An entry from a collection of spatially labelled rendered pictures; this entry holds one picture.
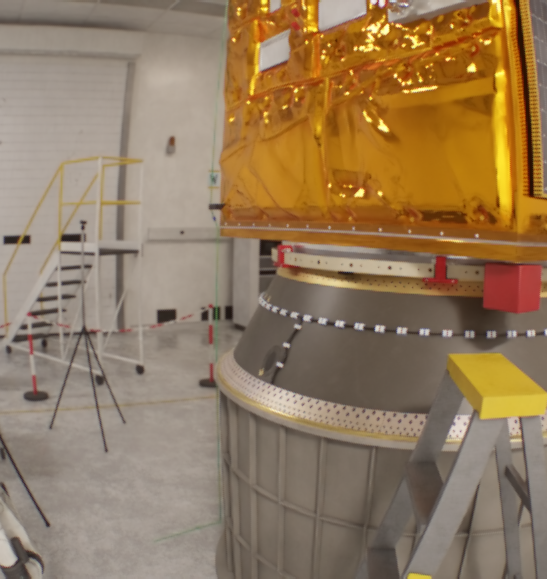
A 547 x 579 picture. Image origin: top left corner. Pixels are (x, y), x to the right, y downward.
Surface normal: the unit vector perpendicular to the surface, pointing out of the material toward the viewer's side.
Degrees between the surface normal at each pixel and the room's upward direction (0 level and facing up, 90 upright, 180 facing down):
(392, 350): 62
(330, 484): 90
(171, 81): 90
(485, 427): 87
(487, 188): 93
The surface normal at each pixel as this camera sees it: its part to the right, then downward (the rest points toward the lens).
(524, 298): 0.52, 0.08
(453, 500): -0.07, 0.03
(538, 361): 0.08, -0.39
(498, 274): -0.86, 0.03
